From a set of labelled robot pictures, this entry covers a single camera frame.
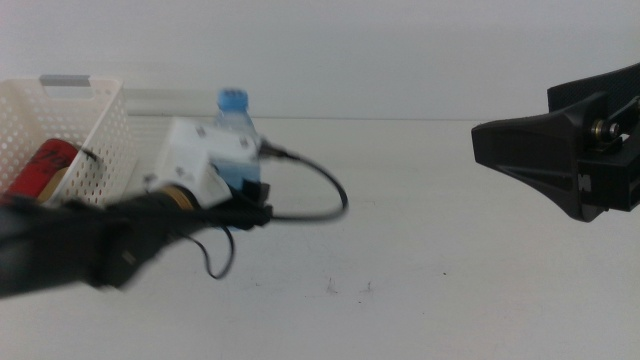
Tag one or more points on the yellow tea bottle green label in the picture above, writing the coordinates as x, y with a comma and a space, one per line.
52, 185

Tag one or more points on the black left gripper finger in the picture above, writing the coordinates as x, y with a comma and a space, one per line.
256, 192
252, 215

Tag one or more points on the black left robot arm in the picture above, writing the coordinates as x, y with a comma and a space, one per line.
50, 250

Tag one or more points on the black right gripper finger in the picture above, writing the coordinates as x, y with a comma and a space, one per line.
535, 150
590, 85

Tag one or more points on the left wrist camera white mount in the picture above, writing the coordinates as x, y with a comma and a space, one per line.
190, 155

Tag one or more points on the clear water bottle blue cap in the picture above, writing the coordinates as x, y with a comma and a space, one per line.
232, 100

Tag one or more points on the red soda can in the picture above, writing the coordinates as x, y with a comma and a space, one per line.
42, 165

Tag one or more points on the white perforated plastic basket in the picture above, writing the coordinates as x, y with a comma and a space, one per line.
105, 150

